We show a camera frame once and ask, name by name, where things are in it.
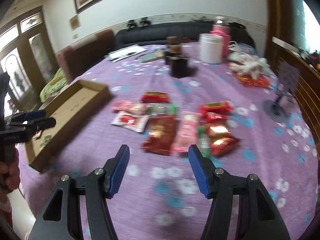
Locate white plastic jar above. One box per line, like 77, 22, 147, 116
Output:
199, 34, 223, 64

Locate white work gloves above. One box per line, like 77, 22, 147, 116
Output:
227, 52, 271, 80

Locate brown cardboard box tray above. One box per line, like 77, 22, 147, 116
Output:
25, 79, 112, 172

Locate grey phone stand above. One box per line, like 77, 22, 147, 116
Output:
262, 62, 300, 123

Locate long red candy packet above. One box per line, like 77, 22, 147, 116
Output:
140, 91, 170, 103

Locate purple floral tablecloth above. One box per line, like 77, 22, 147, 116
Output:
19, 44, 318, 239

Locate dark red snack bag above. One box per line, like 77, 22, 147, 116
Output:
140, 115, 178, 156

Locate small red candy packet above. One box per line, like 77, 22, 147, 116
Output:
199, 101, 234, 115

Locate yellow blue booklet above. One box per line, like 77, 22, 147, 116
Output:
139, 50, 164, 63

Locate brown armchair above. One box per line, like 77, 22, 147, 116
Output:
56, 29, 114, 83

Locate person's left hand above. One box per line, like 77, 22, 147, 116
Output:
1, 148, 21, 194

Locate black tea canister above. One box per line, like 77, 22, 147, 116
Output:
164, 36, 182, 65
170, 54, 190, 79

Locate pink thermos bottle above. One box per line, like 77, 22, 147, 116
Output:
210, 16, 231, 57

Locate pink cartoon snack packet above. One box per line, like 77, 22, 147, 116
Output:
171, 111, 202, 153

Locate white paper notepad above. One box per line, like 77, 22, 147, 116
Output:
107, 44, 146, 62

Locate wooden glass door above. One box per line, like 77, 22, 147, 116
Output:
1, 7, 59, 111

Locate black tea canister front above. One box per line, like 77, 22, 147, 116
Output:
170, 54, 190, 79

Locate black leather sofa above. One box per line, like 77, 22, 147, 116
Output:
114, 21, 256, 52

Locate pink white snack packet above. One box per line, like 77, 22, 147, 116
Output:
110, 99, 148, 115

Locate red orange snack packet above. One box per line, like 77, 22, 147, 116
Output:
206, 124, 240, 157

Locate red foil bag under gloves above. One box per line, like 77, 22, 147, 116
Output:
234, 73, 271, 88

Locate white red snack packet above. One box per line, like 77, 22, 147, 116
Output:
111, 111, 149, 133

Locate green clear candy packet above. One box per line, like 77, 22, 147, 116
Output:
148, 103, 178, 116

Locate black tea canister back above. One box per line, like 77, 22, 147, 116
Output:
164, 36, 182, 65

